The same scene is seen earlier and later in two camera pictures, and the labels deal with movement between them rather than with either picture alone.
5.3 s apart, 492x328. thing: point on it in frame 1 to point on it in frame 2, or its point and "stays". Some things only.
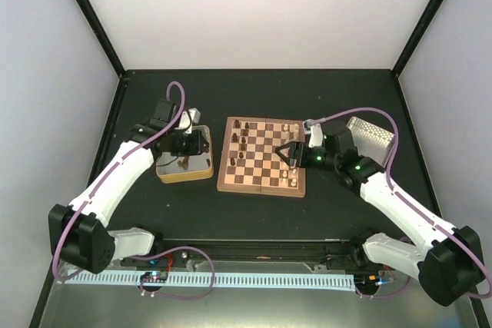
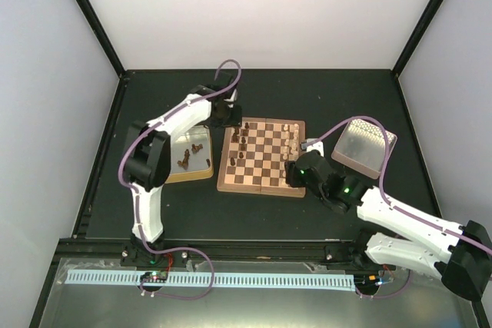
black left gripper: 197,146 to 236,120
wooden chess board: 250,162 stays
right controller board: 366,280 stays
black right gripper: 295,146 to 291,175
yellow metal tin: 200,167 stays
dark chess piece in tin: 184,164 stays
